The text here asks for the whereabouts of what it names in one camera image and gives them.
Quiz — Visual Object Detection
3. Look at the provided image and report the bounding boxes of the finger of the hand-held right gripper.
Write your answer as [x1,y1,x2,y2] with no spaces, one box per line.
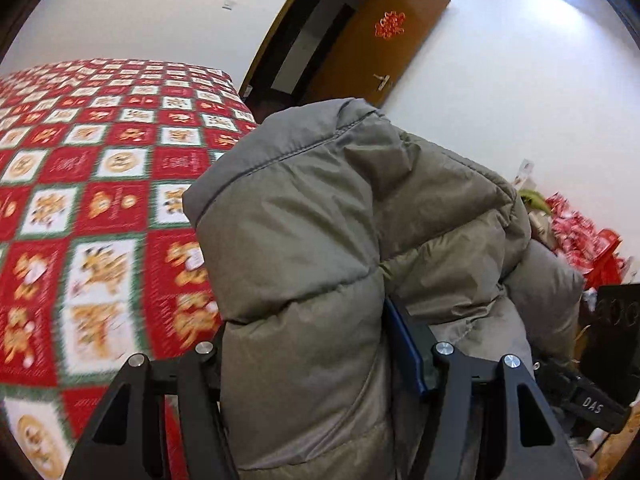
[535,357,630,432]

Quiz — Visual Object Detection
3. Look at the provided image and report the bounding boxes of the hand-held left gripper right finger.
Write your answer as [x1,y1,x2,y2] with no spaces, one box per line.
[384,298,583,480]

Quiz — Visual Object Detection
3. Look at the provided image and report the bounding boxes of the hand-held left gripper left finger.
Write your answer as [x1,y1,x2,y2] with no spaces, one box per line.
[62,335,241,480]

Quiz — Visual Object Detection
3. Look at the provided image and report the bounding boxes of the grey puffer jacket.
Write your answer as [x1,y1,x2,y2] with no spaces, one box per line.
[182,97,587,480]

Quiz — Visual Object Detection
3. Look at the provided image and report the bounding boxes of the red printed bags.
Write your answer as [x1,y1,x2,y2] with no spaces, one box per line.
[544,192,632,277]

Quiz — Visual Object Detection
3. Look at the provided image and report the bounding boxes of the green cloth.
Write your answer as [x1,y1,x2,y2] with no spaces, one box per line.
[519,188,552,212]

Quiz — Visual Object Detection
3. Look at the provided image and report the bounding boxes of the red printed blanket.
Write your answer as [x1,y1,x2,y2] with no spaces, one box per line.
[0,59,262,480]

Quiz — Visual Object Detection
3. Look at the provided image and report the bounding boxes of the wooden door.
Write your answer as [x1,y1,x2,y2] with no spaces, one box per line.
[306,0,452,112]

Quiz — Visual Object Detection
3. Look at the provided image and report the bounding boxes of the red door decoration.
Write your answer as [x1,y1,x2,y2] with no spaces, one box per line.
[374,10,409,41]

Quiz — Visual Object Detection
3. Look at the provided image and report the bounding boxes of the wooden door frame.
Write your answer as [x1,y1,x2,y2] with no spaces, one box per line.
[238,0,390,111]

